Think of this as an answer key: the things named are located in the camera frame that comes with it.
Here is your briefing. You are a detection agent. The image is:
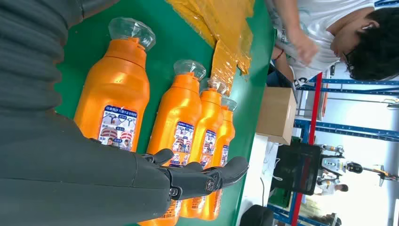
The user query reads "green crate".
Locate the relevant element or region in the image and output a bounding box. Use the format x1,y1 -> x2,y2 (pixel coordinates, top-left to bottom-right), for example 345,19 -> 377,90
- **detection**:
269,187 -> 293,209

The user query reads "silver humanoid robot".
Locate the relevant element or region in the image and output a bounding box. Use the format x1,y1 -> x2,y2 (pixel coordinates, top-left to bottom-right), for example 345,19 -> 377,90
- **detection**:
318,143 -> 364,185

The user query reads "yellow taped mat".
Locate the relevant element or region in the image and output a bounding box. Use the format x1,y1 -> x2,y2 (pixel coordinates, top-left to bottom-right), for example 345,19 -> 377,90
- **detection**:
165,0 -> 255,97

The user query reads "black case yellow label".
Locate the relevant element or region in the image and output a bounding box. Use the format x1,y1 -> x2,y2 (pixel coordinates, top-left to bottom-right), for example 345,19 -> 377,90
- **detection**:
240,204 -> 275,226

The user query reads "white table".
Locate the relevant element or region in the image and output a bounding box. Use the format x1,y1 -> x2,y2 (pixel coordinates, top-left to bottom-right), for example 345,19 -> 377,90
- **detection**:
235,134 -> 295,226

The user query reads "person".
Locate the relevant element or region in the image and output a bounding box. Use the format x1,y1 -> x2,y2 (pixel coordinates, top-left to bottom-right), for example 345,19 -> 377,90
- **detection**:
314,178 -> 350,197
265,0 -> 399,89

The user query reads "brown cardboard box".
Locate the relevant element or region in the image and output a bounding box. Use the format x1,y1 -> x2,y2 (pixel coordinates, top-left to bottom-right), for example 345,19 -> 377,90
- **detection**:
255,87 -> 297,145

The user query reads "blue red metal rack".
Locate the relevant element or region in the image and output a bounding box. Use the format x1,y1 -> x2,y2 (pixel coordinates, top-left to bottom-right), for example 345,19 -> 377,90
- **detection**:
267,0 -> 399,226

